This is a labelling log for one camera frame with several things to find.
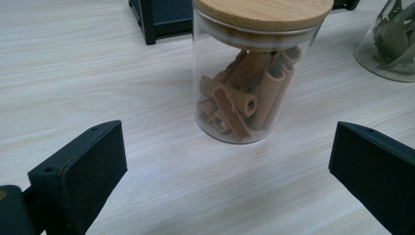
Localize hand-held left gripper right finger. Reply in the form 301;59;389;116
328;120;415;235

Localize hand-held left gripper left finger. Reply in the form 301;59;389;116
27;119;128;235

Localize bundle of brown cinnamon sticks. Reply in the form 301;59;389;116
196;45;303;142

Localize glass jar with wooden lid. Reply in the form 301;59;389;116
192;0;335;145

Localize glass jar of green leaves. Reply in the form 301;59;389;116
353;0;415;83

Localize dried green leaves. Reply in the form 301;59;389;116
372;0;415;74

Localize black metal rack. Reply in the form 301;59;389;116
128;0;361;46

